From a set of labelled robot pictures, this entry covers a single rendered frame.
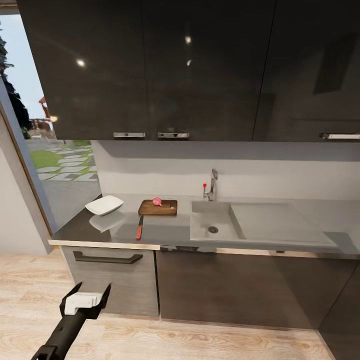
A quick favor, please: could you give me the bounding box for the parer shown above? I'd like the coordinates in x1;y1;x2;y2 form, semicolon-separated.
136;216;144;240

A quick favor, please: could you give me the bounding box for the cutting board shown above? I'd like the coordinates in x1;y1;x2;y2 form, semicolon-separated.
138;199;178;215

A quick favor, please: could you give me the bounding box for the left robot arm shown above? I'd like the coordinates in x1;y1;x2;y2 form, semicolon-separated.
31;282;111;360

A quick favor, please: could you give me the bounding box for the vidalia onion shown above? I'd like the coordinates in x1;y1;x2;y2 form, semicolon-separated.
153;197;161;206

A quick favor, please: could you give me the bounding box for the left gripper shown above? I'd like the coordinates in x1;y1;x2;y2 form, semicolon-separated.
53;282;111;342

